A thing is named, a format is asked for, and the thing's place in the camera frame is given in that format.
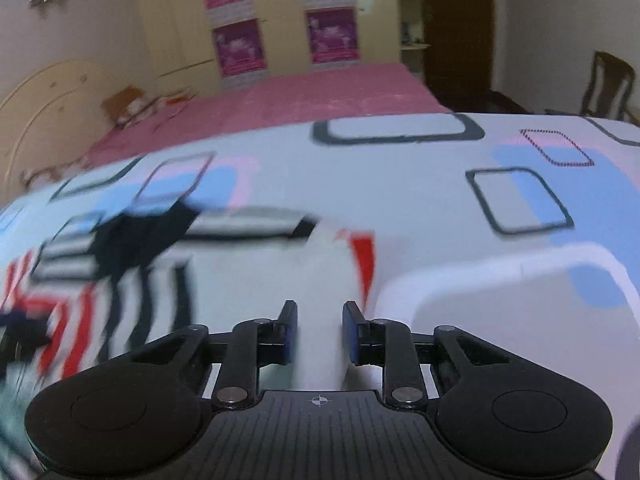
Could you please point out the purple poster lower left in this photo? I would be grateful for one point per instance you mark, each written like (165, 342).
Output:
(239, 48)

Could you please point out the cream yellow wardrobe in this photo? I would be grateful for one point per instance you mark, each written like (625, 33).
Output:
(180, 41)

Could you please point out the cream corner shelf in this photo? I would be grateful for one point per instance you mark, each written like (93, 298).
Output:
(412, 18)

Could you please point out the purple poster lower right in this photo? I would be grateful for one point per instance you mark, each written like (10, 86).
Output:
(333, 36)

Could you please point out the dark wooden chair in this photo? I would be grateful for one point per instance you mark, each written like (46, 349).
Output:
(608, 91)

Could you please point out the cream wooden headboard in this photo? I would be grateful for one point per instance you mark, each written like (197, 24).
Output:
(53, 116)

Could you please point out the pink bed sheet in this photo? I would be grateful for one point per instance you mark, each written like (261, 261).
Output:
(357, 91)

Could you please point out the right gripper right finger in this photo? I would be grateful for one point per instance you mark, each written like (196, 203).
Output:
(388, 345)

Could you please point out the dark brown door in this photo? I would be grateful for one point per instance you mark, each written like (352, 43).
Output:
(458, 62)

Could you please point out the orange patterned pillow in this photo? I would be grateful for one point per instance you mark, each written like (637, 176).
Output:
(130, 106)

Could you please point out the striped black white red sweater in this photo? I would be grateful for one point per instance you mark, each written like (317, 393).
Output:
(100, 287)

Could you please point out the patterned grey bed sheet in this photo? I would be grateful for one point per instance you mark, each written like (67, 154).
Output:
(508, 244)

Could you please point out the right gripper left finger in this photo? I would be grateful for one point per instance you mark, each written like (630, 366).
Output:
(242, 353)

